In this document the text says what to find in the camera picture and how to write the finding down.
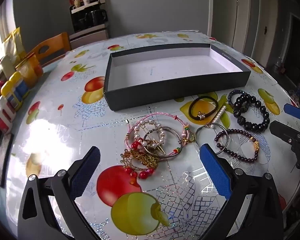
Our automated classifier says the shallow black cardboard box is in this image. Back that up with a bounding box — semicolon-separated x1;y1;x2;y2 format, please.
104;43;251;112

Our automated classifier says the pink string bracelet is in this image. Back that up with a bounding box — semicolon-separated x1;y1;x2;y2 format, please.
126;112;197;155

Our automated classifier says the gold chain with red beads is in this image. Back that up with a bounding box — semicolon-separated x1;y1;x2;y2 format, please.
120;141;158;179

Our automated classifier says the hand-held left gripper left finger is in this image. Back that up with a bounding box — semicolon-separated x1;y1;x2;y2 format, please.
17;146;102;240

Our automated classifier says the thick silver bangle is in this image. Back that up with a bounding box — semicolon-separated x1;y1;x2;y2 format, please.
142;126;184;159

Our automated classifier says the round gold pearl hair clip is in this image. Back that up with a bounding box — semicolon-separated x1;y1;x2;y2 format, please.
134;120;167;154

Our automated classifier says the thin silver bangle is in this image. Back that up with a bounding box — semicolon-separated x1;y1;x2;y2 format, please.
195;123;228;155

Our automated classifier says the pearl bar hair clip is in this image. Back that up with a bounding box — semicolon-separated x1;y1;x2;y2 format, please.
205;106;227;128

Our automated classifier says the black hair tie gold charm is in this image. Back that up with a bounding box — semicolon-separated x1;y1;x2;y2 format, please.
189;95;218;120

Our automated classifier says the wooden chair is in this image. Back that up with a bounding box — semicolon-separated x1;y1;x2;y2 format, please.
27;32;71;68

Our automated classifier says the white bottle red label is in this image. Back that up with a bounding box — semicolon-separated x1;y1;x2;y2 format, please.
0;109;12;133
0;96;17;126

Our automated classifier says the fruit print tablecloth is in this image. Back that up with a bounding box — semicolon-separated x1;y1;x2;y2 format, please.
0;30;300;240

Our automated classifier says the black water dispenser cabinet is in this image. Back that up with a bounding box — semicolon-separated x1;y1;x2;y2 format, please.
69;0;109;43

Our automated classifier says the dark blue bead bracelet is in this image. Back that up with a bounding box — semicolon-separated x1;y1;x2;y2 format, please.
227;89;248;109

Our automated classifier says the large black bead bracelet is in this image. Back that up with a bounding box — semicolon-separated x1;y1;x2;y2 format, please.
233;94;270;133

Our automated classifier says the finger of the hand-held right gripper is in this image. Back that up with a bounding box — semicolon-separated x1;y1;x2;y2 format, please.
269;120;300;143
283;103;300;120

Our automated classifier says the purple bead bracelet gold charm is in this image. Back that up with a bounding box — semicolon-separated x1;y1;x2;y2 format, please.
215;129;260;163

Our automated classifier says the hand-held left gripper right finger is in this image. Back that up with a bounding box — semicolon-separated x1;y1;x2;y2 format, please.
199;144;285;240

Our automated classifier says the yellow cap bottle blue label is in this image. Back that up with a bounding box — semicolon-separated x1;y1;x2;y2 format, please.
9;71;31;98
1;81;24;111

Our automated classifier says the yellow bag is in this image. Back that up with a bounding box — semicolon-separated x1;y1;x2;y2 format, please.
2;27;26;63

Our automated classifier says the dark door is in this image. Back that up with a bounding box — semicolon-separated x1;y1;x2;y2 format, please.
286;14;300;80

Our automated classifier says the white door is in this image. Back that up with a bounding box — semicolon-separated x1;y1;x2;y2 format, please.
236;0;253;48

